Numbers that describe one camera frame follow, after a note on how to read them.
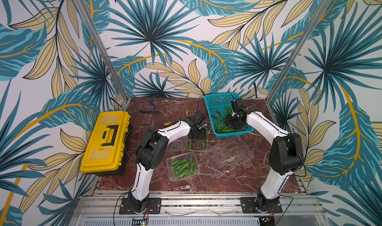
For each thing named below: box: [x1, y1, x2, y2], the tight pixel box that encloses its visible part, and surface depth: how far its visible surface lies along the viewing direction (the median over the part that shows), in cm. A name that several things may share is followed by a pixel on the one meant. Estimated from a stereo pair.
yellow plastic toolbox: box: [80, 110, 133, 177], surface depth 78 cm
